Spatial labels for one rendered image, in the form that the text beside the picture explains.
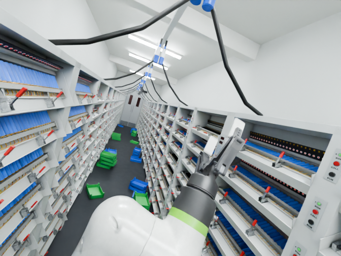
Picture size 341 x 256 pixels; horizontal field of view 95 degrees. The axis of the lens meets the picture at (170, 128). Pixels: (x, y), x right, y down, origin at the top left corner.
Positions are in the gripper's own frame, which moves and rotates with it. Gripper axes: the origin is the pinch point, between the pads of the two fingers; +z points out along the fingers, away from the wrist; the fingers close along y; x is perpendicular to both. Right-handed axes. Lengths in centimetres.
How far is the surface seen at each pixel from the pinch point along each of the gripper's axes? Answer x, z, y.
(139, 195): -7, -9, -239
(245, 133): -38, 56, -54
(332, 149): -41.0, 22.4, 0.6
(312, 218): -49, -1, -12
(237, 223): -50, -7, -53
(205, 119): -16, 91, -111
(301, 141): -52, 43, -21
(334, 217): -51, 1, -6
